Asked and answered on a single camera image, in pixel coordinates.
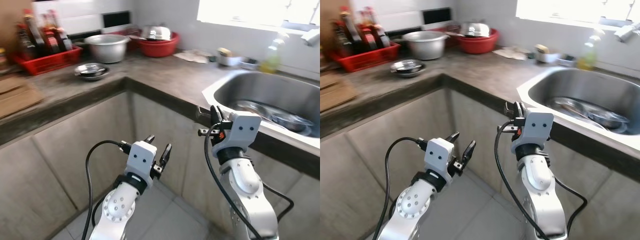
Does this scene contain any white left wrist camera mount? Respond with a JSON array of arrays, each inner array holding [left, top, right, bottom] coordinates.
[[125, 141, 157, 180], [424, 138, 455, 177]]

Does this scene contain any tall dark soy sauce bottle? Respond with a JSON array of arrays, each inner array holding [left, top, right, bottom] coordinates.
[[23, 9, 47, 53], [340, 6, 363, 51]]

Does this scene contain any steel plate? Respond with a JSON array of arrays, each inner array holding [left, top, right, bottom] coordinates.
[[234, 100, 283, 125], [549, 96, 598, 121]]

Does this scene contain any red label sauce bottle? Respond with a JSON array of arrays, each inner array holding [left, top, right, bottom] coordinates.
[[42, 27, 58, 55], [360, 25, 376, 51]]

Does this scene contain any domed steel lid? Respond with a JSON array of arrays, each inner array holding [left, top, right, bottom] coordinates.
[[141, 25, 172, 42], [460, 21, 491, 38]]

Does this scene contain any large aluminium pot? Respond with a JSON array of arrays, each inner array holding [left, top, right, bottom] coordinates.
[[402, 30, 449, 61], [84, 34, 132, 64]]

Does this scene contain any white bowl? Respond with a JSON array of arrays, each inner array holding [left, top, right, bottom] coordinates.
[[216, 50, 243, 67], [534, 46, 561, 64]]

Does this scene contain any small steel bowl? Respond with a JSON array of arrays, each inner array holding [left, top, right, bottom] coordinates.
[[587, 109, 631, 132], [270, 112, 314, 135]]

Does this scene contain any shallow steel dish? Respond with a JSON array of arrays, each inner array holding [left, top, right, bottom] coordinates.
[[390, 66, 427, 79], [74, 69, 110, 82]]

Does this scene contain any yellow dish soap bottle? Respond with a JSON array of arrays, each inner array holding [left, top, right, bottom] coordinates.
[[260, 32, 290, 75], [577, 29, 606, 71]]

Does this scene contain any dark bottle red cap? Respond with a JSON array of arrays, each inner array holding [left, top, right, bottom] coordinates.
[[50, 9, 73, 51], [367, 6, 391, 48]]

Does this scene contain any beige cloth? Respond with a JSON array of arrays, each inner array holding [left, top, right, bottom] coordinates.
[[173, 49, 213, 64], [492, 46, 531, 61]]

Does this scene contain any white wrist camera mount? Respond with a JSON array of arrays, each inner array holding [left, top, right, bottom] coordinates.
[[125, 141, 157, 180], [424, 138, 455, 177], [511, 111, 555, 148], [211, 111, 262, 151]]

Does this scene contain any bright window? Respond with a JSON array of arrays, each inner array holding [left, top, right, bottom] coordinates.
[[515, 0, 640, 25], [196, 0, 321, 28]]

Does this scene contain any steel double sink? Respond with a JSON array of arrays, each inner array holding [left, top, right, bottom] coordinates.
[[516, 66, 640, 146], [202, 70, 321, 151]]

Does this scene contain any large corrugated cardboard sheet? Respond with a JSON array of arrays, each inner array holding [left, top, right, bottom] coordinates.
[[0, 82, 45, 120], [320, 80, 358, 113]]

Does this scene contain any small corrugated cardboard sheet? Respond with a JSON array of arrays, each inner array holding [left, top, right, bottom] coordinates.
[[0, 75, 26, 95], [320, 71, 341, 90]]

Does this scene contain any red plastic basin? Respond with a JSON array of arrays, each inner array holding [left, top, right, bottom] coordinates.
[[456, 28, 500, 55], [137, 32, 180, 58]]

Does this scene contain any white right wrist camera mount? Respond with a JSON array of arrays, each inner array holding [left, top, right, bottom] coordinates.
[[211, 111, 262, 151], [511, 111, 555, 148]]

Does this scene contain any brown cardboard wall sheet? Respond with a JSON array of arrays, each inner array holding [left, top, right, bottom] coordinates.
[[0, 0, 35, 48], [320, 0, 351, 41]]

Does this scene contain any grey kitchen base cabinet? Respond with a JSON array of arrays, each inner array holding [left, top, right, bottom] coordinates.
[[320, 87, 640, 240], [0, 90, 321, 240]]

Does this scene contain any clear bottle black spout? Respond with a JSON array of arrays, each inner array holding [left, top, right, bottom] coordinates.
[[332, 20, 351, 57], [16, 22, 35, 61]]

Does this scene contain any red plastic bottle basket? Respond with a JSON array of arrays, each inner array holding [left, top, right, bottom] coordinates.
[[12, 44, 83, 76], [328, 41, 401, 73]]

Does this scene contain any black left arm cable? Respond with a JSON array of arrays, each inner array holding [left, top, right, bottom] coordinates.
[[372, 137, 430, 240], [81, 140, 132, 240]]

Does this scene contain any grey gooseneck faucet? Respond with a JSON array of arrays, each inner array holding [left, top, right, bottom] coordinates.
[[300, 27, 321, 47], [614, 21, 640, 43]]

